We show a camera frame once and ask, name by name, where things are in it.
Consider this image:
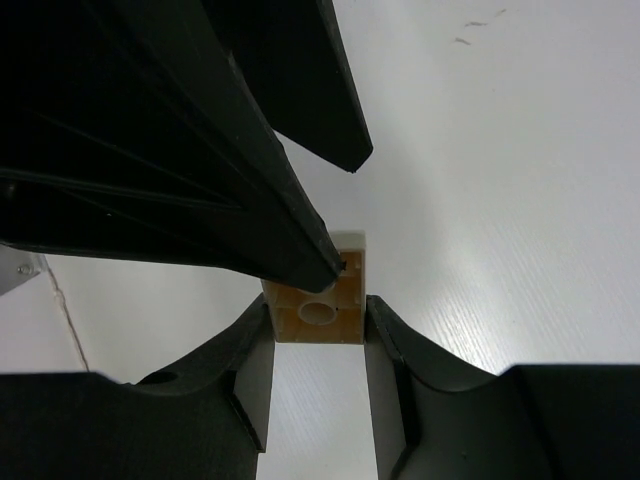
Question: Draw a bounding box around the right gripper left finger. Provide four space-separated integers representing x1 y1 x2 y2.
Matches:
1 298 275 479

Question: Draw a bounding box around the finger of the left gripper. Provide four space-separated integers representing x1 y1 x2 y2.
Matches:
203 0 373 173
1 1 343 292

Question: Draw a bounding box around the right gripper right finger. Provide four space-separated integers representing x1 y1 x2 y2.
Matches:
364 296 639 479

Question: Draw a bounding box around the tan lego plate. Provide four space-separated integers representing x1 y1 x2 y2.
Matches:
262 231 366 345

